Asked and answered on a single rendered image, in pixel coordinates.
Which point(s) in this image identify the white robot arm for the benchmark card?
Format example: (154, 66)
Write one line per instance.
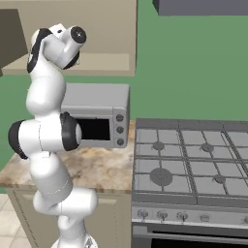
(45, 135)

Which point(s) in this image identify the beige base cabinet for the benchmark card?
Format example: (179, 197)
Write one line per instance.
(111, 219)

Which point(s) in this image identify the beige cabinet door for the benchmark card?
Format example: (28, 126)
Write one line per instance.
(11, 35)

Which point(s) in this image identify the grey microwave oven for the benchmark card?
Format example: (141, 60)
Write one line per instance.
(97, 109)

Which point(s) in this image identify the grey gas hob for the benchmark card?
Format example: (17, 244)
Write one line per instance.
(190, 161)

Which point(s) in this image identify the grey extractor hood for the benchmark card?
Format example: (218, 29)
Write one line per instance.
(201, 7)

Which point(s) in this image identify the beige wall cabinet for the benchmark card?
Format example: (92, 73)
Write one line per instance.
(97, 35)

